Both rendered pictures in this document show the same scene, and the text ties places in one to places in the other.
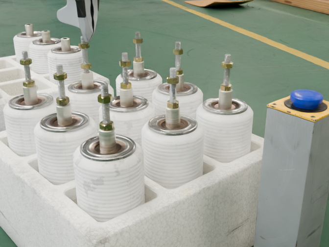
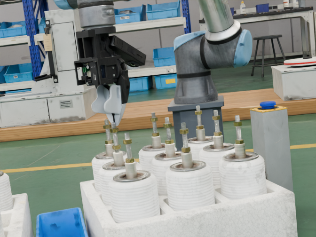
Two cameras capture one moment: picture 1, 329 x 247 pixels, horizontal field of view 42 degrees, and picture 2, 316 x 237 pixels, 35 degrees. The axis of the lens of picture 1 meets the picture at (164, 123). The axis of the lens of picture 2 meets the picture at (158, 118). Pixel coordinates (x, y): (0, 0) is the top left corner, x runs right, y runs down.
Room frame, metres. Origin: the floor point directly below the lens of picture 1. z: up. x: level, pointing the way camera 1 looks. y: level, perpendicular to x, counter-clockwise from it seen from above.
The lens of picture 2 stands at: (0.22, 1.07, 0.50)
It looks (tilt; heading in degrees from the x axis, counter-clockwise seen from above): 8 degrees down; 296
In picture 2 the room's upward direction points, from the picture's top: 6 degrees counter-clockwise
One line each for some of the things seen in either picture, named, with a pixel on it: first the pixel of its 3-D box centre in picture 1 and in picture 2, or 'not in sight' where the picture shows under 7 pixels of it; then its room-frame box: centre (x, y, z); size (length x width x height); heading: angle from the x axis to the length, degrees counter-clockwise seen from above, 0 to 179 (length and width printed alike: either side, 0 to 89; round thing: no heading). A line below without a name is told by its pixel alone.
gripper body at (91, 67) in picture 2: not in sight; (99, 57); (0.78, 0.16, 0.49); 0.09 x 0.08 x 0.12; 78
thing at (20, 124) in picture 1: (37, 148); (137, 220); (0.70, 0.23, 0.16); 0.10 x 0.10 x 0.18
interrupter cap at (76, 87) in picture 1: (87, 86); (119, 165); (0.78, 0.15, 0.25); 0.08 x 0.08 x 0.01
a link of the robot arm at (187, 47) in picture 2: not in sight; (193, 51); (0.84, -0.53, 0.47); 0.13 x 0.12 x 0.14; 174
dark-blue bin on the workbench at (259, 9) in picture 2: not in sight; (262, 9); (1.78, -5.51, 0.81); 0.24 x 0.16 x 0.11; 107
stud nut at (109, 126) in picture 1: (106, 125); (239, 141); (0.52, 0.08, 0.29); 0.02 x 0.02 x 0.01; 52
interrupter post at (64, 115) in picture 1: (64, 114); (187, 160); (0.61, 0.15, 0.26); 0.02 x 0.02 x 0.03
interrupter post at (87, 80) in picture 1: (87, 80); (118, 159); (0.78, 0.15, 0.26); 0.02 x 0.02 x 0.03
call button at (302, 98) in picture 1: (305, 101); (267, 106); (0.52, -0.18, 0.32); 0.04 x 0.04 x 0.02
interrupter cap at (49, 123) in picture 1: (64, 122); (187, 166); (0.61, 0.15, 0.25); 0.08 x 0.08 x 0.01
